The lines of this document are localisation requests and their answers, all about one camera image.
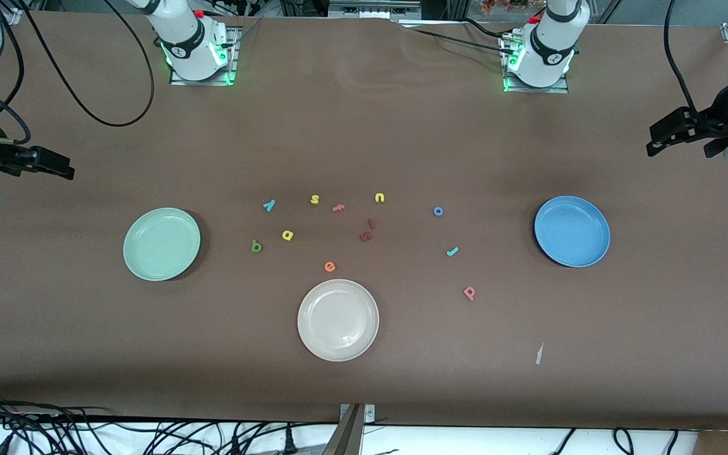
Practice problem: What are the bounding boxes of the orange flower decoration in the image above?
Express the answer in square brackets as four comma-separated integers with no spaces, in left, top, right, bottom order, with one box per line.
[479,0,545,16]

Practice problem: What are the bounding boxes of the thin black base cable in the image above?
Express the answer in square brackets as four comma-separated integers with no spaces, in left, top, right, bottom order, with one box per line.
[402,18,516,54]

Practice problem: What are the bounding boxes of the metal table bracket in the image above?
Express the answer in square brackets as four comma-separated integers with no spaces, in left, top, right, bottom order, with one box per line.
[339,403,376,423]

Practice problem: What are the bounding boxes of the beige plate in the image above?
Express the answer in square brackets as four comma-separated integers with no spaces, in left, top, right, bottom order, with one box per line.
[297,279,380,362]

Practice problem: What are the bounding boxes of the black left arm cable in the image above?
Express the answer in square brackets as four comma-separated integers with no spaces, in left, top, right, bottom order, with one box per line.
[663,0,698,118]

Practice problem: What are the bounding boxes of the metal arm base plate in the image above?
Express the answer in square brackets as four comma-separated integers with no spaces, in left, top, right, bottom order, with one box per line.
[169,25,239,87]
[502,35,571,95]

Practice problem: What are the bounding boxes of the brown table cover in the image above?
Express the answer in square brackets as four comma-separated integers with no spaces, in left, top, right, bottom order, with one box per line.
[0,9,728,432]

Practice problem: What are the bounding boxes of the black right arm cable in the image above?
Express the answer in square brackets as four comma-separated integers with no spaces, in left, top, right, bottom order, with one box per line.
[0,0,155,146]

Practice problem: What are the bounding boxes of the green plate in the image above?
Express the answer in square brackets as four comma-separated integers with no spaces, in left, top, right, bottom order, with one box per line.
[123,207,202,282]

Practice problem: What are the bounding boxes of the blue plate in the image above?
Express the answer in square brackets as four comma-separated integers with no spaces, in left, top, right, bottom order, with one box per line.
[533,195,611,269]

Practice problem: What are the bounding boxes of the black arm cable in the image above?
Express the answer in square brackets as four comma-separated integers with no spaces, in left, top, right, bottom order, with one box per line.
[0,0,155,146]
[663,0,698,118]

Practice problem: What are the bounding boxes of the grey box behind table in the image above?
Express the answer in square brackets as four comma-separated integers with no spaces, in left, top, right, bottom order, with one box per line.
[328,0,423,18]

